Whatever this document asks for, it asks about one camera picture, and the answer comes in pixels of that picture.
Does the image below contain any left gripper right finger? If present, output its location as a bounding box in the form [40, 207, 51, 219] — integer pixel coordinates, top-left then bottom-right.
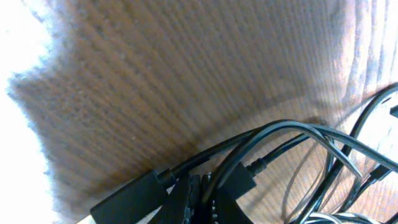
[201, 174, 254, 224]

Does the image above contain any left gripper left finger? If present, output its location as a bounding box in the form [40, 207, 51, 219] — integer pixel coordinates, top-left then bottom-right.
[149, 174, 201, 224]

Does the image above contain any black USB cable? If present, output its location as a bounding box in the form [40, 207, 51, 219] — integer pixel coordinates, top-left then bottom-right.
[90, 82, 398, 224]

